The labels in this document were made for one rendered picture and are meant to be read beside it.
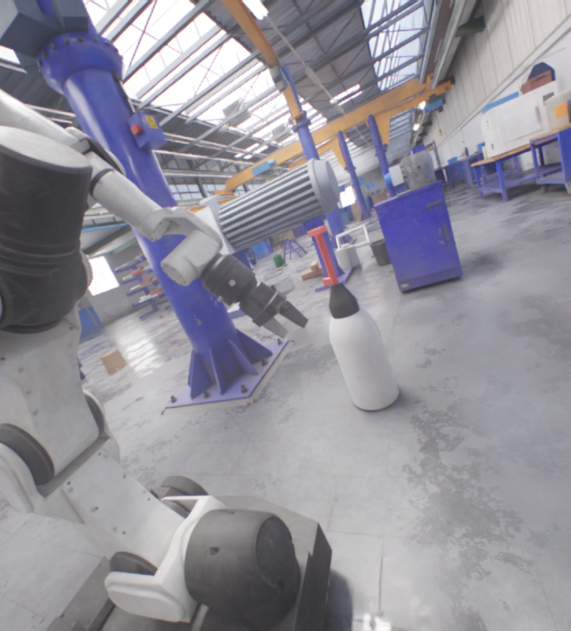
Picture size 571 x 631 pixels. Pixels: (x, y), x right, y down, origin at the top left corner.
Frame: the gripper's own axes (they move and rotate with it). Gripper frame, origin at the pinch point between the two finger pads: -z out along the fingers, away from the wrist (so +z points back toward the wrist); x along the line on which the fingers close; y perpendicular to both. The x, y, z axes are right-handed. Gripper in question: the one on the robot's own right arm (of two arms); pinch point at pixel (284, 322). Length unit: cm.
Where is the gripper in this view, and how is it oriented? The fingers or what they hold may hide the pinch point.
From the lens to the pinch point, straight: 62.3
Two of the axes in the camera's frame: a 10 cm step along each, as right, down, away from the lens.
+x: -3.7, 2.8, 8.9
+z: -7.8, -6.0, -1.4
